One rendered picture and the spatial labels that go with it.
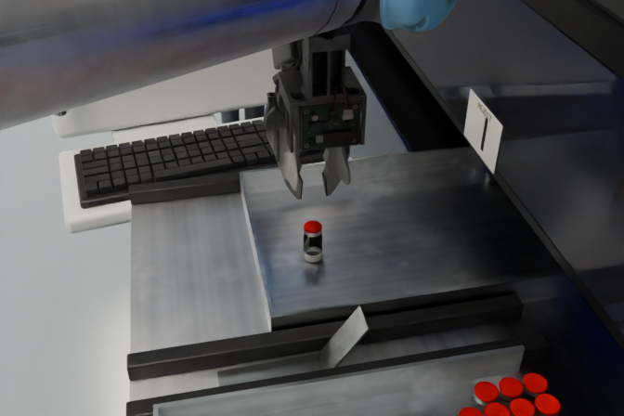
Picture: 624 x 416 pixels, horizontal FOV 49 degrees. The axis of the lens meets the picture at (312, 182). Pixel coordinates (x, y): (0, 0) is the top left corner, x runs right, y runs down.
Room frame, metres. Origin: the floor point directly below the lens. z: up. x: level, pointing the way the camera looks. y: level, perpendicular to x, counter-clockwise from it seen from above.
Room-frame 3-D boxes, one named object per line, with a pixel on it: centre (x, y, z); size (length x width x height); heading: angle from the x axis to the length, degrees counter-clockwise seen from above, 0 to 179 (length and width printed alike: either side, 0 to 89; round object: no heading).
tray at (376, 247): (0.64, -0.10, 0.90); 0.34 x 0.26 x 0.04; 102
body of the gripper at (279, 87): (0.58, -0.01, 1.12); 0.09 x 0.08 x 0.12; 12
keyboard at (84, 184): (0.93, 0.17, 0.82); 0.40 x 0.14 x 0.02; 109
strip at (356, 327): (0.44, 0.02, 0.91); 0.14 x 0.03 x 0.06; 103
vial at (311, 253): (0.61, 0.00, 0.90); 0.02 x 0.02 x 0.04
